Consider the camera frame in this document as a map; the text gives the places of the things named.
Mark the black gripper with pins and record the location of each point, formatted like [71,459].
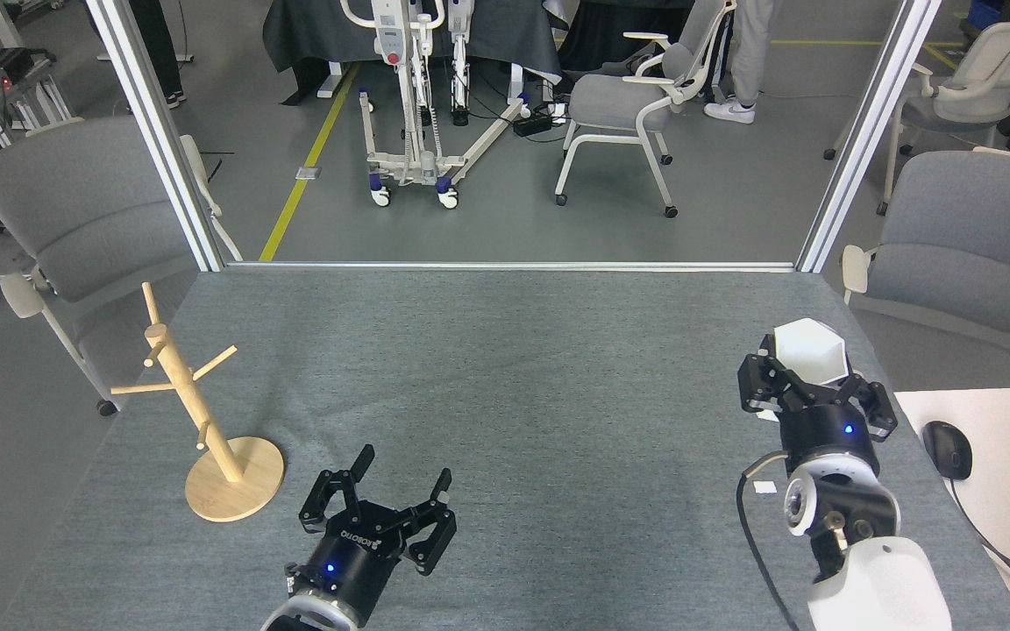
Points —
[825,434]
[356,561]

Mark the white hexagonal cup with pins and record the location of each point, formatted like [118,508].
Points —
[812,350]

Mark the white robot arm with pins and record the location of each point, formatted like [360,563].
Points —
[864,561]
[308,615]

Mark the wooden cup rack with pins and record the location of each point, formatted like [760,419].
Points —
[233,486]

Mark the metal equipment rack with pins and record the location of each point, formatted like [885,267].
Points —
[14,92]

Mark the black computer mouse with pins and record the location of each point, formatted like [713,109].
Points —
[948,449]

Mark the white desk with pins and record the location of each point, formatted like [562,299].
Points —
[1005,491]

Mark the silver crossbar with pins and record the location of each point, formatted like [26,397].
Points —
[514,265]

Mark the grey floor plate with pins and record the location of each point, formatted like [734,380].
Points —
[309,173]

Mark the person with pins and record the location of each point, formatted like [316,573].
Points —
[159,44]
[746,53]

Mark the white stand on wheels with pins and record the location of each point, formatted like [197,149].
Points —
[417,162]

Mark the black power strip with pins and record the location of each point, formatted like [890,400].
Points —
[531,121]

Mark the dark cloth covered table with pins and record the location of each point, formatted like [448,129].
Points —
[321,31]

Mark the grey chair with white frame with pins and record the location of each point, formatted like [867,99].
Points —
[93,219]
[987,66]
[619,101]
[970,254]

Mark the silver post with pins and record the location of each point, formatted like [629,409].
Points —
[860,140]
[163,140]

